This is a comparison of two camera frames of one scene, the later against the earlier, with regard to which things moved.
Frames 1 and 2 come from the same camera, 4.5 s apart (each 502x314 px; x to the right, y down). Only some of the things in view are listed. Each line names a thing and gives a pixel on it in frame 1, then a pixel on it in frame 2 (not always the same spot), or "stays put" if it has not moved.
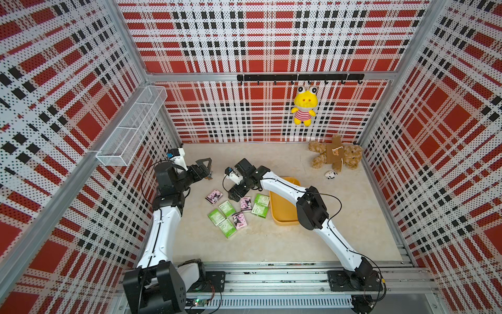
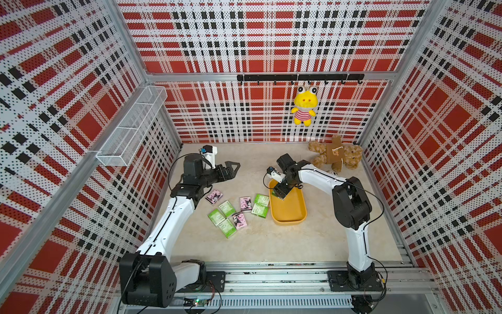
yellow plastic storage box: [284, 210] stays put
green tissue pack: [262, 199] stays put
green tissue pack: [260, 210] stays put
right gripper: [240, 193] to [281, 190]
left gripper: [197, 176] to [219, 169]
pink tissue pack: [239, 220] stays put
